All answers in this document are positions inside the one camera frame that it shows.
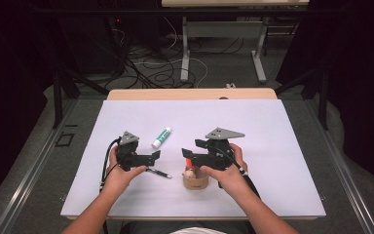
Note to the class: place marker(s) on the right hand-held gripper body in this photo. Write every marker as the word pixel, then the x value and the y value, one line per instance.
pixel 219 152

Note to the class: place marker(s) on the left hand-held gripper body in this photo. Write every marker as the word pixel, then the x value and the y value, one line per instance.
pixel 128 156

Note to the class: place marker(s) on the black pen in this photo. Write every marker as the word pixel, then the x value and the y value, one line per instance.
pixel 160 173

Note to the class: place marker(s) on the green and white glue stick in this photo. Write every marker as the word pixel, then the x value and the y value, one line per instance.
pixel 161 138

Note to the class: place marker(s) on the wooden pen holder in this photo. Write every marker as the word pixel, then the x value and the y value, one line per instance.
pixel 195 183

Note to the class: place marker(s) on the person's left hand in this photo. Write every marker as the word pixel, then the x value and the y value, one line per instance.
pixel 118 180

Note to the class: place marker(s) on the person's right hand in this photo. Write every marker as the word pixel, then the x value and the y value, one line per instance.
pixel 232 178

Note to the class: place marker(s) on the light wooden table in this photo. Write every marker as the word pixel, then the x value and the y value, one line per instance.
pixel 191 94

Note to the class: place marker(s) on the white plug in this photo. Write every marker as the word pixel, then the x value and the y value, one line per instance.
pixel 230 85

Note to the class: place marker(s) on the person's white shirt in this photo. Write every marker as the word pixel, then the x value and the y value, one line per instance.
pixel 196 231

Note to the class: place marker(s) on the black metal stand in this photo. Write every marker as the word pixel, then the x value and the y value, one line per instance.
pixel 323 97
pixel 58 97

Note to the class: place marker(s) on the black computer tower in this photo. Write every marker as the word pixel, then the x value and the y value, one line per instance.
pixel 91 45

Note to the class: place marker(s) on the grey metal-legged desk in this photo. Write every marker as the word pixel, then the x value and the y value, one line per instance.
pixel 224 29

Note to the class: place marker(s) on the grey metal floor rail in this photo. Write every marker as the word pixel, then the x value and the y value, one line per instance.
pixel 29 182
pixel 341 169

